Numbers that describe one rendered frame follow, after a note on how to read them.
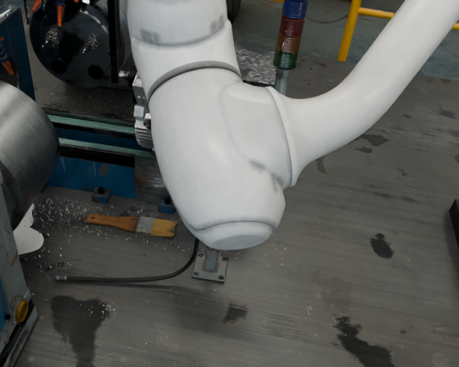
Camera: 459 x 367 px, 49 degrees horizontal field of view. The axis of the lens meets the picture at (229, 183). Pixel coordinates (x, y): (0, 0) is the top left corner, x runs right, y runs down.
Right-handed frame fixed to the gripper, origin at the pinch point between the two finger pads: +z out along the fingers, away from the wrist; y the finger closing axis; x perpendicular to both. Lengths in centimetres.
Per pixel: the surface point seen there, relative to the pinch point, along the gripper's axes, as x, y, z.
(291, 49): -49, -16, 29
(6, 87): -8.0, 34.1, -1.2
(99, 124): -20.7, 28.1, 32.9
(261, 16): -273, -1, 277
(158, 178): -7.8, 10.4, 30.1
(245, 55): -66, -3, 58
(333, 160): -30, -33, 52
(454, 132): -53, -73, 64
